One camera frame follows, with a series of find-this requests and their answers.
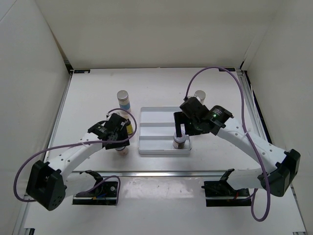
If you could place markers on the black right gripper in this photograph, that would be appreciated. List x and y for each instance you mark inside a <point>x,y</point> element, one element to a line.
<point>180,118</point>

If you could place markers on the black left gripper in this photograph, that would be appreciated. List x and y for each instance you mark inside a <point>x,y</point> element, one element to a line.
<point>117,144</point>

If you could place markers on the short spice jar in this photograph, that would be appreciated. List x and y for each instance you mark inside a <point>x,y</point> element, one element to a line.
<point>182,142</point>
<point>122,151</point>

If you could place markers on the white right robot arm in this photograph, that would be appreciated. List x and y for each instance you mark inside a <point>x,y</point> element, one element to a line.
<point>278,167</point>

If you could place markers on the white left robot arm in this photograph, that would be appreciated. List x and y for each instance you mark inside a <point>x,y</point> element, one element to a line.
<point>51,182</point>

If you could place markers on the left small yellow-label bottle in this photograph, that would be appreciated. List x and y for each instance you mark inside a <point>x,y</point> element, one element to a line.
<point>129,128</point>

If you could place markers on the white divided tray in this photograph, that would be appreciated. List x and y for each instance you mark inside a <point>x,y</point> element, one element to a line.
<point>156,132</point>

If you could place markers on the right tall blue-label jar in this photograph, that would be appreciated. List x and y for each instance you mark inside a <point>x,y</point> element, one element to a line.
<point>200,95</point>

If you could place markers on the tall blue-label jar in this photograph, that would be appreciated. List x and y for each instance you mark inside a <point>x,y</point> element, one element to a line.
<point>124,102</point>
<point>200,95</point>

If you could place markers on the left tall blue-label jar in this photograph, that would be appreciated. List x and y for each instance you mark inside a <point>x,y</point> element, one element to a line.
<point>124,102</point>

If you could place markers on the left dark corner label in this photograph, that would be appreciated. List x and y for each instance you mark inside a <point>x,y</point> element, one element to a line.
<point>81,71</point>

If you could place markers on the dark corner label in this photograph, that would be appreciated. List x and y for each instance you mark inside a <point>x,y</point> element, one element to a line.
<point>81,71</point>
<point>227,69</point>

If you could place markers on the right dark corner label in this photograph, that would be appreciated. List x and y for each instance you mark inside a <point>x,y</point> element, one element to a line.
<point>227,69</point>

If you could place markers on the aluminium frame rail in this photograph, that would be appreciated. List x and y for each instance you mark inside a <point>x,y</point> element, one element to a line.
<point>216,173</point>

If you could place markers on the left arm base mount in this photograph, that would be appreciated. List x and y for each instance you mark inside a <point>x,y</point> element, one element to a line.
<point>106,193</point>

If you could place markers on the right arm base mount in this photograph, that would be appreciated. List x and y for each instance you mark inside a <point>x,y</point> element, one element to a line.
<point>221,194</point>

